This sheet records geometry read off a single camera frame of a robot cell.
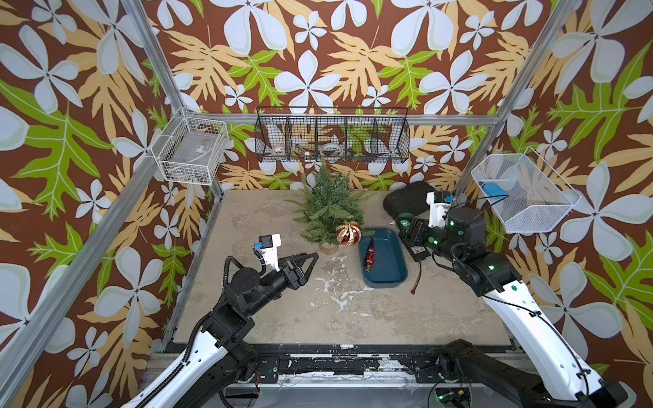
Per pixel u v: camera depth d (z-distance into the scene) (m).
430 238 0.58
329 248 0.97
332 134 0.97
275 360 0.76
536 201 0.78
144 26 0.70
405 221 0.66
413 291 0.90
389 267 0.94
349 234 0.68
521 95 0.85
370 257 0.95
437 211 0.60
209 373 0.58
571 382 0.37
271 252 0.59
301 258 0.65
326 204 0.74
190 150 0.86
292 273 0.57
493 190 0.85
